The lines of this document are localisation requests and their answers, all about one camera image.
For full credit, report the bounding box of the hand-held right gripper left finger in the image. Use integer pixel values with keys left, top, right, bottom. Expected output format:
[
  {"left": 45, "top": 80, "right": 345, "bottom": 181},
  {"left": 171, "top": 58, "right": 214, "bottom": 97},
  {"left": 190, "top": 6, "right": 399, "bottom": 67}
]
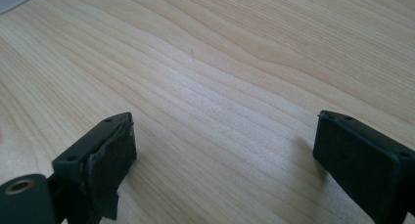
[{"left": 52, "top": 112, "right": 138, "bottom": 224}]

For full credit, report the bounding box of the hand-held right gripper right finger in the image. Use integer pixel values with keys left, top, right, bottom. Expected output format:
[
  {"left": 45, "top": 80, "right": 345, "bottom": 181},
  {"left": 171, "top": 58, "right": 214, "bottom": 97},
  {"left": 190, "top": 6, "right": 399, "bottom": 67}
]
[{"left": 312, "top": 110, "right": 415, "bottom": 224}]

